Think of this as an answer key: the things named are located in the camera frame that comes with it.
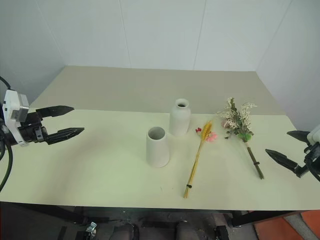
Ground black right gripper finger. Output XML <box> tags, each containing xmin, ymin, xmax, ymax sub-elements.
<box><xmin>265</xmin><ymin>148</ymin><xmax>300</xmax><ymax>174</ymax></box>
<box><xmin>286</xmin><ymin>130</ymin><xmax>311</xmax><ymax>145</ymax></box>

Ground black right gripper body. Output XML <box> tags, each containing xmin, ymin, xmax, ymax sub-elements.
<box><xmin>294</xmin><ymin>141</ymin><xmax>320</xmax><ymax>182</ymax></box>

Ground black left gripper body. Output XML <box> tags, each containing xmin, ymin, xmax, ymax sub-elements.
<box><xmin>17</xmin><ymin>111</ymin><xmax>49</xmax><ymax>145</ymax></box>

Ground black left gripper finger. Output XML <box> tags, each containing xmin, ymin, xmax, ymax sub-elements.
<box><xmin>46</xmin><ymin>127</ymin><xmax>85</xmax><ymax>146</ymax></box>
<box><xmin>36</xmin><ymin>105</ymin><xmax>75</xmax><ymax>119</ymax></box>

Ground white conical ceramic vase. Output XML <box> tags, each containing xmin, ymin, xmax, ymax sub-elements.
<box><xmin>145</xmin><ymin>126</ymin><xmax>171</xmax><ymax>169</ymax></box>

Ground white bottle-shaped ceramic vase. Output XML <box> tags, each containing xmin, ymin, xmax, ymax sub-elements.
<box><xmin>169</xmin><ymin>98</ymin><xmax>192</xmax><ymax>137</ymax></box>

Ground pale cream table sheet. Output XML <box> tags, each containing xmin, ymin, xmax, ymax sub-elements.
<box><xmin>0</xmin><ymin>106</ymin><xmax>311</xmax><ymax>211</ymax></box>

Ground green white dried flower bunch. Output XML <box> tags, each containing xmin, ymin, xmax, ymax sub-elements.
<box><xmin>216</xmin><ymin>96</ymin><xmax>266</xmax><ymax>181</ymax></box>

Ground orange floor mat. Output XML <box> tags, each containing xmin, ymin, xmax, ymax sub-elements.
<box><xmin>252</xmin><ymin>209</ymin><xmax>320</xmax><ymax>240</ymax></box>

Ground yellow wheat flower bunch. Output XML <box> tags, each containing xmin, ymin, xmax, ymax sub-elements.
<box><xmin>183</xmin><ymin>120</ymin><xmax>219</xmax><ymax>200</ymax></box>

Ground silver metal caster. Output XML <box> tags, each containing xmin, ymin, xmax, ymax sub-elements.
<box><xmin>85</xmin><ymin>221</ymin><xmax>98</xmax><ymax>235</ymax></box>

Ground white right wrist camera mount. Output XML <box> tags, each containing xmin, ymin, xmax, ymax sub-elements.
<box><xmin>306</xmin><ymin>123</ymin><xmax>320</xmax><ymax>145</ymax></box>

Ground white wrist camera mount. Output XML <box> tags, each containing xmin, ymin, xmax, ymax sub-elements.
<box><xmin>1</xmin><ymin>89</ymin><xmax>30</xmax><ymax>147</ymax></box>
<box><xmin>306</xmin><ymin>123</ymin><xmax>320</xmax><ymax>145</ymax></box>

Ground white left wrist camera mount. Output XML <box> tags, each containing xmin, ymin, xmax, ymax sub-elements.
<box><xmin>1</xmin><ymin>89</ymin><xmax>30</xmax><ymax>147</ymax></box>

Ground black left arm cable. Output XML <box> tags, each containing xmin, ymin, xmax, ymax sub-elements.
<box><xmin>0</xmin><ymin>75</ymin><xmax>14</xmax><ymax>191</ymax></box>

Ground black metal table frame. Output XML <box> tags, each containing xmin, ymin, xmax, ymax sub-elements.
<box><xmin>0</xmin><ymin>201</ymin><xmax>305</xmax><ymax>240</ymax></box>

